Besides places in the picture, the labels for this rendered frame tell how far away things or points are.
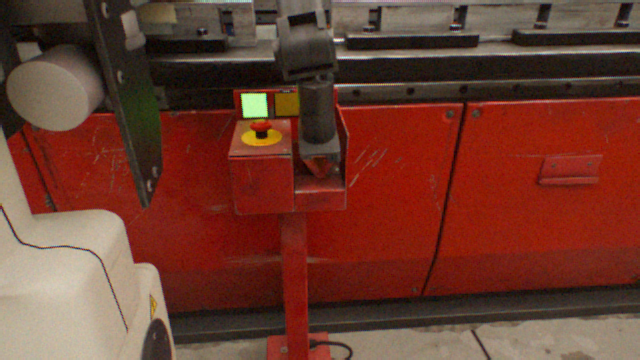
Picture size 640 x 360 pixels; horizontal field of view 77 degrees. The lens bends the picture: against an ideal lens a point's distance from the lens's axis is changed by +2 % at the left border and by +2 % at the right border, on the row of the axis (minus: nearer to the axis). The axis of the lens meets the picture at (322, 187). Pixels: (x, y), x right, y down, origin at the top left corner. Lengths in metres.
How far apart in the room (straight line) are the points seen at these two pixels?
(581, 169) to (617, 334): 0.65
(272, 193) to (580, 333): 1.19
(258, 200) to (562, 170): 0.79
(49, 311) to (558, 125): 1.04
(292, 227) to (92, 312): 0.55
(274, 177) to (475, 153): 0.55
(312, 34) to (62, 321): 0.43
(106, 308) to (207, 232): 0.77
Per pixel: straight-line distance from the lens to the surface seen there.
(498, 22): 1.10
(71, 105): 0.30
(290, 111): 0.79
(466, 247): 1.21
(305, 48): 0.57
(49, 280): 0.29
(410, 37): 0.96
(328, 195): 0.70
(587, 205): 1.31
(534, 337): 1.52
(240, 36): 0.98
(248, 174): 0.68
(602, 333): 1.64
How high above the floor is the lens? 1.07
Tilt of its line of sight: 31 degrees down
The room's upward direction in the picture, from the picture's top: straight up
